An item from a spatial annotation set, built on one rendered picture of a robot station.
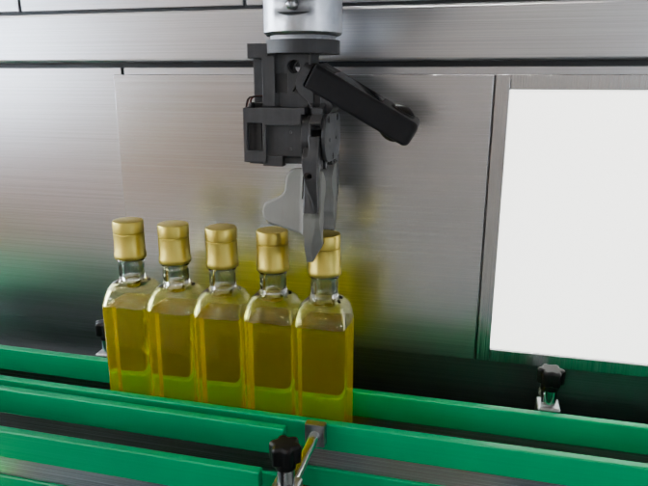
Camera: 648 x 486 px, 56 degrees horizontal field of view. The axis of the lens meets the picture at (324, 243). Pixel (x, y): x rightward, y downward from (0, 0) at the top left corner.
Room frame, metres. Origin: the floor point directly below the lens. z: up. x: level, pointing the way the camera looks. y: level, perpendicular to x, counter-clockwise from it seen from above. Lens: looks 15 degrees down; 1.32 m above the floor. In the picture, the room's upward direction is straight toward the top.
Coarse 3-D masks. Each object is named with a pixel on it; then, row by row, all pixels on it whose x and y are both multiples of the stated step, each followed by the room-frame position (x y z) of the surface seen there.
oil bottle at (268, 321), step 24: (264, 312) 0.60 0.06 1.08; (288, 312) 0.60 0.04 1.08; (264, 336) 0.60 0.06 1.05; (288, 336) 0.60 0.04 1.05; (264, 360) 0.60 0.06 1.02; (288, 360) 0.60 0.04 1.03; (264, 384) 0.60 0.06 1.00; (288, 384) 0.60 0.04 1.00; (264, 408) 0.60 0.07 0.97; (288, 408) 0.60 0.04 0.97
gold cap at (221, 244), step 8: (216, 224) 0.65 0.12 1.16; (224, 224) 0.65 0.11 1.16; (208, 232) 0.63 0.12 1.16; (216, 232) 0.62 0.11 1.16; (224, 232) 0.63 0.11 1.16; (232, 232) 0.63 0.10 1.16; (208, 240) 0.63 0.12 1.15; (216, 240) 0.62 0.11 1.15; (224, 240) 0.63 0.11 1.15; (232, 240) 0.63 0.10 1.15; (208, 248) 0.63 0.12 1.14; (216, 248) 0.63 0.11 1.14; (224, 248) 0.63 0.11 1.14; (232, 248) 0.63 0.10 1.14; (208, 256) 0.63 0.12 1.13; (216, 256) 0.62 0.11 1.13; (224, 256) 0.63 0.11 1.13; (232, 256) 0.63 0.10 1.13; (208, 264) 0.63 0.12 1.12; (216, 264) 0.62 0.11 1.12; (224, 264) 0.62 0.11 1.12; (232, 264) 0.63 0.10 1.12
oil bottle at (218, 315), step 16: (208, 288) 0.64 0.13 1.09; (240, 288) 0.64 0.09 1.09; (208, 304) 0.62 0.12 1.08; (224, 304) 0.61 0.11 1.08; (240, 304) 0.62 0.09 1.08; (208, 320) 0.62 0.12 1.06; (224, 320) 0.61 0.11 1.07; (240, 320) 0.61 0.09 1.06; (208, 336) 0.62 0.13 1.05; (224, 336) 0.61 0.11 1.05; (240, 336) 0.61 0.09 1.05; (208, 352) 0.62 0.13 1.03; (224, 352) 0.61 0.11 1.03; (240, 352) 0.61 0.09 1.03; (208, 368) 0.62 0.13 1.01; (224, 368) 0.61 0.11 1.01; (240, 368) 0.61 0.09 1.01; (208, 384) 0.62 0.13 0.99; (224, 384) 0.61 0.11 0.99; (240, 384) 0.61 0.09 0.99; (208, 400) 0.62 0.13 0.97; (224, 400) 0.61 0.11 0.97; (240, 400) 0.61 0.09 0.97
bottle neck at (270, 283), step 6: (264, 276) 0.62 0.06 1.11; (270, 276) 0.61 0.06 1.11; (276, 276) 0.61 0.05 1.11; (282, 276) 0.62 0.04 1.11; (264, 282) 0.62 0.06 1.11; (270, 282) 0.61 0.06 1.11; (276, 282) 0.61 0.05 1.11; (282, 282) 0.62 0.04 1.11; (264, 288) 0.62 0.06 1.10; (270, 288) 0.61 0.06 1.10; (276, 288) 0.61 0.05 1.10; (282, 288) 0.62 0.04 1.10; (270, 294) 0.61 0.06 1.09; (276, 294) 0.61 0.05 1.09
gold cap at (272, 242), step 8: (256, 232) 0.62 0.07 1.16; (264, 232) 0.61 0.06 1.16; (272, 232) 0.61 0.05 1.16; (280, 232) 0.62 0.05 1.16; (256, 240) 0.62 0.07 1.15; (264, 240) 0.61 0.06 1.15; (272, 240) 0.61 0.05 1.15; (280, 240) 0.61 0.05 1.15; (256, 248) 0.62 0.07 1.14; (264, 248) 0.61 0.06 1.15; (272, 248) 0.61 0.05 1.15; (280, 248) 0.61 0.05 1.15; (256, 256) 0.62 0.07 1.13; (264, 256) 0.61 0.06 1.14; (272, 256) 0.61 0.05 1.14; (280, 256) 0.61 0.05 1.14; (256, 264) 0.62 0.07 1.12; (264, 264) 0.61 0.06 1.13; (272, 264) 0.61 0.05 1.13; (280, 264) 0.61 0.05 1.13; (288, 264) 0.63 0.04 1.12; (264, 272) 0.61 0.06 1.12; (272, 272) 0.61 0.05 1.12; (280, 272) 0.61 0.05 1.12
